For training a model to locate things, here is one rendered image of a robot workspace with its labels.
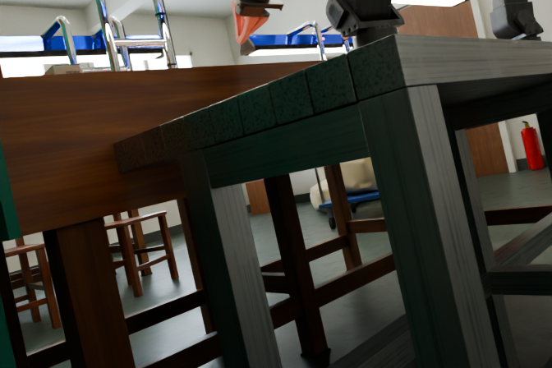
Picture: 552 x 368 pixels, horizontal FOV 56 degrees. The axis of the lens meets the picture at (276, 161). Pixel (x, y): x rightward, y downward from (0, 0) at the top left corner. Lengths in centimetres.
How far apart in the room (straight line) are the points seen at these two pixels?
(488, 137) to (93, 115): 545
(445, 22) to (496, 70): 558
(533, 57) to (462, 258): 30
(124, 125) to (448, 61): 43
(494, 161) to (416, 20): 179
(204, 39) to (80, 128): 738
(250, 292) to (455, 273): 25
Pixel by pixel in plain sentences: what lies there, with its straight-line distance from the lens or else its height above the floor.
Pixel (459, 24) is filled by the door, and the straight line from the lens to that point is 605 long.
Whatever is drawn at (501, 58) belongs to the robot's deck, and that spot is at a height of 65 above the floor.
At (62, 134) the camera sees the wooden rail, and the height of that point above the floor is 69.
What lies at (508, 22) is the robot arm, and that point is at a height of 79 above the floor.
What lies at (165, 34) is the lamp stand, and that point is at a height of 98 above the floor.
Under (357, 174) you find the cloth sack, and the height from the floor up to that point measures 39.
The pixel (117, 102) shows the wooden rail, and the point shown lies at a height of 72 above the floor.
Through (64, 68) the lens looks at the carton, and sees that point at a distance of 74.
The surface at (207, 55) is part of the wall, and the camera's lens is 798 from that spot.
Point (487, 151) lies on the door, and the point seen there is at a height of 25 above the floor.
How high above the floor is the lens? 60
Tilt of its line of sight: 1 degrees up
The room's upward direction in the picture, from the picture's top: 13 degrees counter-clockwise
